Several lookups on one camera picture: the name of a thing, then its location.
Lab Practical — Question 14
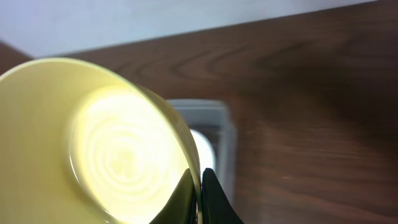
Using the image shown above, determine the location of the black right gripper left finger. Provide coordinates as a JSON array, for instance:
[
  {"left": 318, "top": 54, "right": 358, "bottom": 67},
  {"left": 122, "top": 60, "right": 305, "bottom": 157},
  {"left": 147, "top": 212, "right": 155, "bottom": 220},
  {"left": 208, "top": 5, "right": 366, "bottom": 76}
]
[{"left": 150, "top": 169, "right": 197, "bottom": 224}]

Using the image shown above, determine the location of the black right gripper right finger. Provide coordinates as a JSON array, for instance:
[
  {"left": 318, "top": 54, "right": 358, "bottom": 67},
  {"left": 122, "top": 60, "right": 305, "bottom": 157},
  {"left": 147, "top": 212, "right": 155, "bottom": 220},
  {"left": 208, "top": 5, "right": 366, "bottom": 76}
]
[{"left": 201, "top": 168, "right": 243, "bottom": 224}]

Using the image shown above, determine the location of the white plastic bowl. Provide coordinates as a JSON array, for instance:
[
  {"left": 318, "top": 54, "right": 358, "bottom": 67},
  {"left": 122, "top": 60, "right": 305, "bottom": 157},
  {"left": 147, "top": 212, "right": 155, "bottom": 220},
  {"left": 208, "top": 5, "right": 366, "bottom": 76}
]
[{"left": 190, "top": 129, "right": 216, "bottom": 173}]

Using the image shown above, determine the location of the yellow plastic bowl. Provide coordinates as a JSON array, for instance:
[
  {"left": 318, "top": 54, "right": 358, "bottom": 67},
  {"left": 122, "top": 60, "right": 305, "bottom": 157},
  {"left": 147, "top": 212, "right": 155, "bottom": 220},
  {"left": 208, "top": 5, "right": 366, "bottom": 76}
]
[{"left": 1, "top": 58, "right": 203, "bottom": 223}]

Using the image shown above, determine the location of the clear plastic container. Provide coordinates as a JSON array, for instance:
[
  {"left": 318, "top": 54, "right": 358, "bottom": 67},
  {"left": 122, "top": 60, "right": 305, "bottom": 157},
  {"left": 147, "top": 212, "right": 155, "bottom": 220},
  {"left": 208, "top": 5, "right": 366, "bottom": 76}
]
[{"left": 168, "top": 99, "right": 238, "bottom": 203}]

